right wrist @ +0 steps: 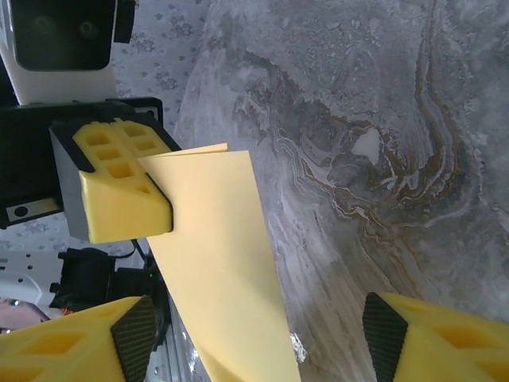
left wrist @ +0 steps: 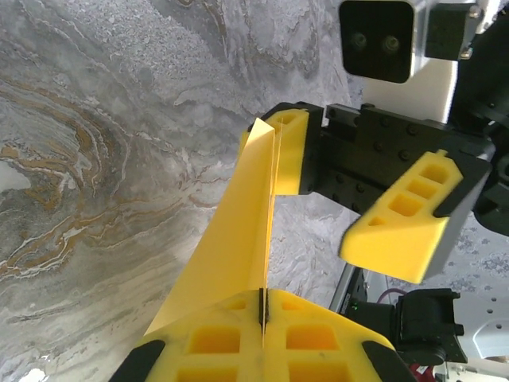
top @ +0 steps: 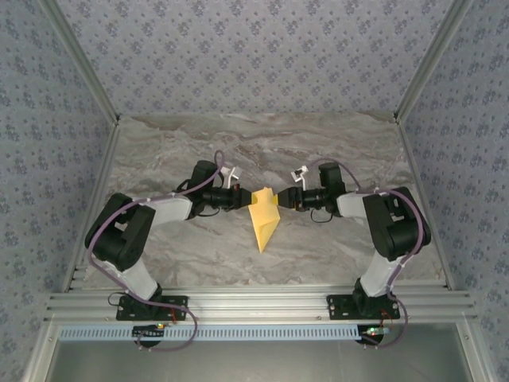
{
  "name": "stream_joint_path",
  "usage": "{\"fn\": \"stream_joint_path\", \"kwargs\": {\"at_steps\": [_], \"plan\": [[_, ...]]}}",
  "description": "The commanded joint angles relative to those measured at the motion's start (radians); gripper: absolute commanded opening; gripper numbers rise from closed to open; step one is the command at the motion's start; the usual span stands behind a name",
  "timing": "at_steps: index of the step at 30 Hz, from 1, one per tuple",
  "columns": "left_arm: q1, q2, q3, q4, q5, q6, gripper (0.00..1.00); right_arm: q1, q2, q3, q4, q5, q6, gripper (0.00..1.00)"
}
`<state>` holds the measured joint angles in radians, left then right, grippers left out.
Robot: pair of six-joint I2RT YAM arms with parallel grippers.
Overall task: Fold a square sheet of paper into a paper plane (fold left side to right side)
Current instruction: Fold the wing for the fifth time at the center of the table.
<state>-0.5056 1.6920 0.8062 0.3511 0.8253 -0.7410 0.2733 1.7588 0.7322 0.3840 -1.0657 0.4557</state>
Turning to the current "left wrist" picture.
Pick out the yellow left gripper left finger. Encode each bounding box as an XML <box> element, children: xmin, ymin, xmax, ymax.
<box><xmin>114</xmin><ymin>288</ymin><xmax>266</xmax><ymax>382</ymax></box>

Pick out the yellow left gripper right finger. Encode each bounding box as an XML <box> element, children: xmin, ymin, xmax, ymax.
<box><xmin>262</xmin><ymin>288</ymin><xmax>415</xmax><ymax>382</ymax></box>

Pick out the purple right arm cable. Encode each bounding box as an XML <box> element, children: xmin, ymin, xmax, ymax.
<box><xmin>379</xmin><ymin>288</ymin><xmax>409</xmax><ymax>306</ymax></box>

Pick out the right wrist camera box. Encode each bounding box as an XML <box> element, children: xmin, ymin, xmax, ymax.
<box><xmin>338</xmin><ymin>0</ymin><xmax>485</xmax><ymax>85</ymax></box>

